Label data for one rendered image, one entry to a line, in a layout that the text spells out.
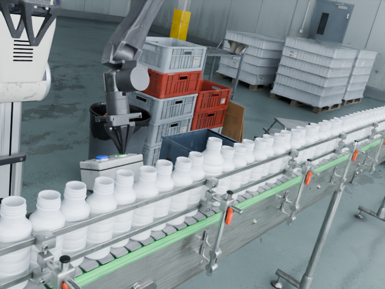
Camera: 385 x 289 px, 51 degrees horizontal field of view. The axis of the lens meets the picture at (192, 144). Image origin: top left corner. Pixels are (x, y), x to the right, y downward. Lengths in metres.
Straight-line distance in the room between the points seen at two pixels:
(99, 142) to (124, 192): 2.11
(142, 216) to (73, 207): 0.18
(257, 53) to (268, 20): 4.51
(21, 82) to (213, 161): 0.62
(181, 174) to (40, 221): 0.36
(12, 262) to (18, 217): 0.08
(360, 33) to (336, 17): 0.76
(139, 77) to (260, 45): 7.30
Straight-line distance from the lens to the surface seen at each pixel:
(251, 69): 8.31
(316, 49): 7.62
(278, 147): 1.33
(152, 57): 3.47
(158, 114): 3.49
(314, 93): 7.63
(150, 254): 0.94
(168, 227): 1.00
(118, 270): 0.88
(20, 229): 0.72
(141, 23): 1.03
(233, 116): 4.60
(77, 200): 0.77
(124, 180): 0.83
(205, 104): 4.20
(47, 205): 0.73
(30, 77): 1.31
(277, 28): 12.52
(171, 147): 1.70
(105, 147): 2.93
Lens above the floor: 1.52
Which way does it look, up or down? 20 degrees down
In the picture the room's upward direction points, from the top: 12 degrees clockwise
